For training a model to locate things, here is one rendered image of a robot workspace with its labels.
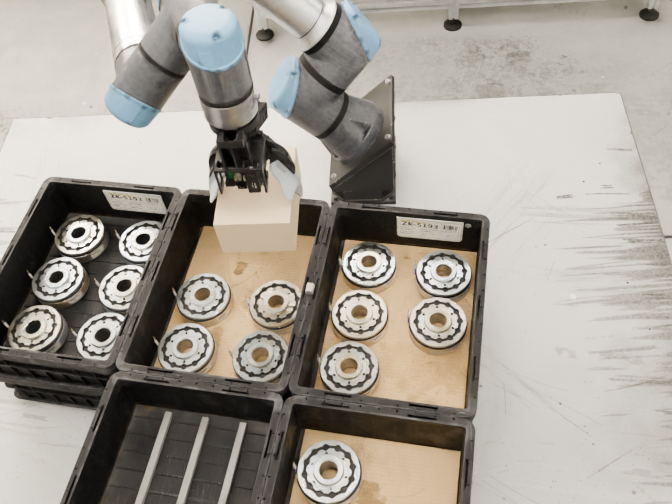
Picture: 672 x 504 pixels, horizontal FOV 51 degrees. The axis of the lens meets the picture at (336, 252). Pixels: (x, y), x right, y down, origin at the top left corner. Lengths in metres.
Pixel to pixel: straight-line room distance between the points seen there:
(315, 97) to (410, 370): 0.58
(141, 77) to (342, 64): 0.53
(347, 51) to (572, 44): 1.89
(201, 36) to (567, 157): 1.09
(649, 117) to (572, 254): 1.44
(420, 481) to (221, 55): 0.72
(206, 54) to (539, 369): 0.88
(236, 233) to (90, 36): 2.54
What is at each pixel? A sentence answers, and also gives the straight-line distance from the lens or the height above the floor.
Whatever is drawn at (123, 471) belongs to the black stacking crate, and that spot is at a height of 0.83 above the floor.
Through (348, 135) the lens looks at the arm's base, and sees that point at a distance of 1.51.
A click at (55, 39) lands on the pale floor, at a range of 3.63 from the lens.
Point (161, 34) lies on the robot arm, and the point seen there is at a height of 1.39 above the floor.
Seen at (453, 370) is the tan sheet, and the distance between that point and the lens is 1.26.
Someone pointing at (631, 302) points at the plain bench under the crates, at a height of 0.70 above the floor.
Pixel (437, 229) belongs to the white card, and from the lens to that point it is 1.35.
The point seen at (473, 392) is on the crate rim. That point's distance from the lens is 1.14.
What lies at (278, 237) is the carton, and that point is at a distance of 1.12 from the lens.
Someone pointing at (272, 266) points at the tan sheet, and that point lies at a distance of 1.39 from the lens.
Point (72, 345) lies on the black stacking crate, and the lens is 1.43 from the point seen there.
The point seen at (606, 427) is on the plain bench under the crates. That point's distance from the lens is 1.41.
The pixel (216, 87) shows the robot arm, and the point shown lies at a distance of 0.92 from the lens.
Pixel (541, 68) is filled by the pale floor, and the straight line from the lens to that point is 3.08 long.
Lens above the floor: 1.97
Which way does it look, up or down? 54 degrees down
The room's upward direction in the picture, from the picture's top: 8 degrees counter-clockwise
